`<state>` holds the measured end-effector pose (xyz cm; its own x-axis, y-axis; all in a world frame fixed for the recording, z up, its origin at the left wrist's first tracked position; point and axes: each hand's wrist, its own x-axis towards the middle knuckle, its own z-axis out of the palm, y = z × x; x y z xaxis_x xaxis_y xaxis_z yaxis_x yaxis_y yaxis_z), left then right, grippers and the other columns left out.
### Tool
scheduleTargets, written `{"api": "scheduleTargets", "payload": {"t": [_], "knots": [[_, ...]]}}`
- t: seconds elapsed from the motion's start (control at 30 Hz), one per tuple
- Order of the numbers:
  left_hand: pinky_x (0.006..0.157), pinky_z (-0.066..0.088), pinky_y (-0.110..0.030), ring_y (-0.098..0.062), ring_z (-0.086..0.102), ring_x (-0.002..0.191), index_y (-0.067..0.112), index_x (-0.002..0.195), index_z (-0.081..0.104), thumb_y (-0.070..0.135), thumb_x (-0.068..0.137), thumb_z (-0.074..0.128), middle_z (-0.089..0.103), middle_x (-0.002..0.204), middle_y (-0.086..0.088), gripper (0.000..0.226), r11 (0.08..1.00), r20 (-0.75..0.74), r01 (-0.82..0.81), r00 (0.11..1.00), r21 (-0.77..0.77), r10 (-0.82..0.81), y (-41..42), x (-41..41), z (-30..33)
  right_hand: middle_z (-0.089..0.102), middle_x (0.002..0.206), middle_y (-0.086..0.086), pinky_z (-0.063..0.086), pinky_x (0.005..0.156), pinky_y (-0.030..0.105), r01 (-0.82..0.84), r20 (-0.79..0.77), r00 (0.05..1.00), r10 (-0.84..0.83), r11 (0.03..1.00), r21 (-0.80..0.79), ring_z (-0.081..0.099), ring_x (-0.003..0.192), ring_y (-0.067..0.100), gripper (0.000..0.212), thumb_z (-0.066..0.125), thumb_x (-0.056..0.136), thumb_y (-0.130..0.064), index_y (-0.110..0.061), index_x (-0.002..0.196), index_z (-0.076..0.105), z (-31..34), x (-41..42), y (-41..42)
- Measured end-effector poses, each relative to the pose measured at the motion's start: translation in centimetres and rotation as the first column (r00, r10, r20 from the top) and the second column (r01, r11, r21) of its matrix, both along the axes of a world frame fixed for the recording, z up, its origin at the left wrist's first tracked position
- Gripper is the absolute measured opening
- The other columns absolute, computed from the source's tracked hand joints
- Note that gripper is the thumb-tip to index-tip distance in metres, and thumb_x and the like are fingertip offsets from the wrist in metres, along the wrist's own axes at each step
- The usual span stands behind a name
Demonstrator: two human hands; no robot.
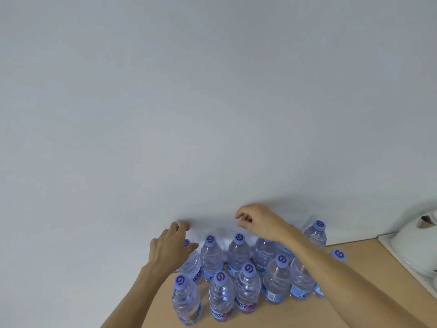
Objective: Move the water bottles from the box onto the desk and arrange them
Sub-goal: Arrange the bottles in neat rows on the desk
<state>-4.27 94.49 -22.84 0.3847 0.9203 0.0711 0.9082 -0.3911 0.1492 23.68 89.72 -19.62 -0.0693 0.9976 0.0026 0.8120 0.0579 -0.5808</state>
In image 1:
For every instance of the person's left hand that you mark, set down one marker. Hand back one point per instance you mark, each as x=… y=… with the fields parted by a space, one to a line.
x=170 y=249

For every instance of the person's right hand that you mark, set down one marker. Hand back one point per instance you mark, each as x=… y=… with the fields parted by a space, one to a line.
x=266 y=223

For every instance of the row of water bottles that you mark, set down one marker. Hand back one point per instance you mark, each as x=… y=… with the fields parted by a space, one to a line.
x=222 y=293

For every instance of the person's right forearm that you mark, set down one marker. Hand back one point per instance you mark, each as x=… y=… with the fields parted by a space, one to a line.
x=348 y=290

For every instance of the person's left forearm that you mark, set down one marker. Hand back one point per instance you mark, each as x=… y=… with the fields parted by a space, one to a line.
x=136 y=300

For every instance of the wooden table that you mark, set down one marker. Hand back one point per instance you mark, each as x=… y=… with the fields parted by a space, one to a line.
x=368 y=269

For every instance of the white tray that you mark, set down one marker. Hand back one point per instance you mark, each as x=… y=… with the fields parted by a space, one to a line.
x=385 y=238

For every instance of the white electric kettle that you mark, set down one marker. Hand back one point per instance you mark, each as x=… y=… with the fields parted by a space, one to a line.
x=413 y=249

